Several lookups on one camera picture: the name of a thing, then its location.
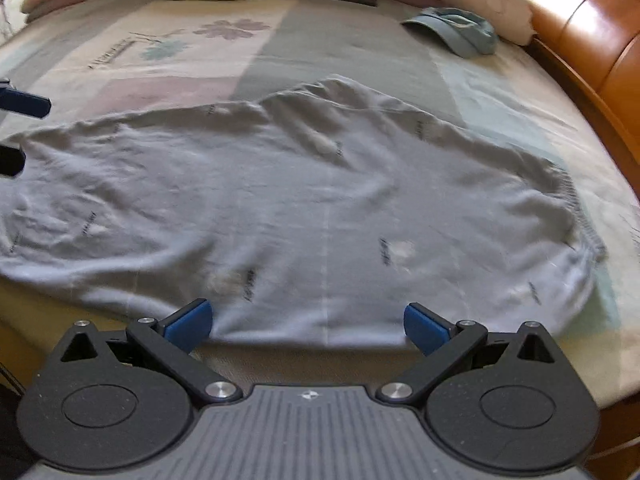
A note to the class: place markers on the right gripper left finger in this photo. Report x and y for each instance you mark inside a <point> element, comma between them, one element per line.
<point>114,400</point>

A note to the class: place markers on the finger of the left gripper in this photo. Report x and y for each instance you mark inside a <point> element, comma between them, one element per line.
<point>23,103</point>
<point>12,161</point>

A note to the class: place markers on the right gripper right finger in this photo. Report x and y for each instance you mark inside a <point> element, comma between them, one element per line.
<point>499,402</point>

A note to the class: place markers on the grey-blue pants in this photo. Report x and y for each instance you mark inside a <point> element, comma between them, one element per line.
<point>309,217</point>

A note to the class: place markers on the patchwork bed sheet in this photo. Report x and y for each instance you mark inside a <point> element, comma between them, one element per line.
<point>107,57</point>

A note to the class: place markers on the blue baseball cap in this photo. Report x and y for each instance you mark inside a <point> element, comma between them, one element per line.
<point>465,33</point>

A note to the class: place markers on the wooden headboard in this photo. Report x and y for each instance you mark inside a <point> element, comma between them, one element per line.
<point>591,49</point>

